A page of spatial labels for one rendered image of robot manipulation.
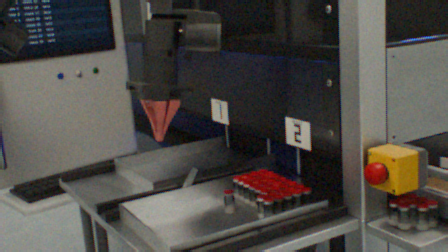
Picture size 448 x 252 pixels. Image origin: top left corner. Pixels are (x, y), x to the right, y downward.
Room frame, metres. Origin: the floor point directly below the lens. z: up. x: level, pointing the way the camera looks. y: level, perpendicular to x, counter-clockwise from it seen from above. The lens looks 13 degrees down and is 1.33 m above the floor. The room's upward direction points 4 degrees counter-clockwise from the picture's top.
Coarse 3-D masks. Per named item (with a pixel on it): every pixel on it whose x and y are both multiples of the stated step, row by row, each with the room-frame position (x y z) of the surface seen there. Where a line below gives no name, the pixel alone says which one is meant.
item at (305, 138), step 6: (288, 120) 1.22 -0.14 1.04; (294, 120) 1.20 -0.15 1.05; (300, 120) 1.19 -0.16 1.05; (288, 126) 1.22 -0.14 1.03; (300, 126) 1.19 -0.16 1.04; (306, 126) 1.17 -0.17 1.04; (288, 132) 1.23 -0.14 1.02; (294, 132) 1.21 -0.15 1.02; (306, 132) 1.17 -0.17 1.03; (288, 138) 1.23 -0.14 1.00; (294, 138) 1.21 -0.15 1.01; (300, 138) 1.19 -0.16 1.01; (306, 138) 1.17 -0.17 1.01; (294, 144) 1.21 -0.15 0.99; (300, 144) 1.19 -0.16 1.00; (306, 144) 1.17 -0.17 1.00
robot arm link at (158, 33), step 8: (152, 16) 0.97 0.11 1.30; (160, 16) 0.97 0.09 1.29; (168, 16) 0.97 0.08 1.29; (176, 16) 0.97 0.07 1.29; (184, 16) 0.97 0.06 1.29; (152, 24) 0.95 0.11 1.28; (160, 24) 0.95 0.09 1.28; (168, 24) 0.95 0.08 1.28; (176, 24) 0.96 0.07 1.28; (184, 24) 0.96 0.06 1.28; (152, 32) 0.95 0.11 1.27; (160, 32) 0.95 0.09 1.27; (168, 32) 0.95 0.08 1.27; (176, 32) 0.96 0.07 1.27; (184, 32) 0.96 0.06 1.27; (152, 40) 0.95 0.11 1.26; (160, 40) 0.94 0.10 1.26; (168, 40) 0.95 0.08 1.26; (176, 40) 0.96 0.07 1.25; (184, 40) 0.96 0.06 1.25; (144, 48) 0.97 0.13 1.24; (152, 48) 0.95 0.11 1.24; (160, 48) 0.94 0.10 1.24; (168, 48) 0.95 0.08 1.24; (176, 48) 0.96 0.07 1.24; (168, 56) 0.96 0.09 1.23
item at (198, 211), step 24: (168, 192) 1.18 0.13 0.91; (192, 192) 1.21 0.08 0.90; (216, 192) 1.24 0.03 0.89; (120, 216) 1.13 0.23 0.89; (144, 216) 1.13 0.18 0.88; (168, 216) 1.12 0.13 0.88; (192, 216) 1.11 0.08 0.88; (216, 216) 1.10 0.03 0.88; (240, 216) 1.09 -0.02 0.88; (288, 216) 1.02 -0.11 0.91; (144, 240) 1.01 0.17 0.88; (168, 240) 1.00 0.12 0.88; (192, 240) 0.92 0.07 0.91; (216, 240) 0.95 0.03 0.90
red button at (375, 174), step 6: (378, 162) 0.97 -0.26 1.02; (366, 168) 0.97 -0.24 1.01; (372, 168) 0.96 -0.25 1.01; (378, 168) 0.95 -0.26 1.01; (384, 168) 0.96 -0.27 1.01; (366, 174) 0.97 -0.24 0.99; (372, 174) 0.96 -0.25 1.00; (378, 174) 0.95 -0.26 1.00; (384, 174) 0.95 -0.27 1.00; (366, 180) 0.97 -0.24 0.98; (372, 180) 0.96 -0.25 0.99; (378, 180) 0.95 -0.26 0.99; (384, 180) 0.95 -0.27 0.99
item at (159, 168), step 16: (192, 144) 1.59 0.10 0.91; (208, 144) 1.61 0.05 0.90; (224, 144) 1.64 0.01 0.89; (128, 160) 1.49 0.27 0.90; (144, 160) 1.52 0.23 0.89; (160, 160) 1.54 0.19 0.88; (176, 160) 1.53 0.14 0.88; (192, 160) 1.52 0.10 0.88; (208, 160) 1.51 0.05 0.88; (224, 160) 1.50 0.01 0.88; (240, 160) 1.49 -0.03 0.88; (256, 160) 1.39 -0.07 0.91; (272, 160) 1.41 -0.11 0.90; (128, 176) 1.39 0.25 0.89; (144, 176) 1.30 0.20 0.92; (160, 176) 1.40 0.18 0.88; (176, 176) 1.28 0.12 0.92
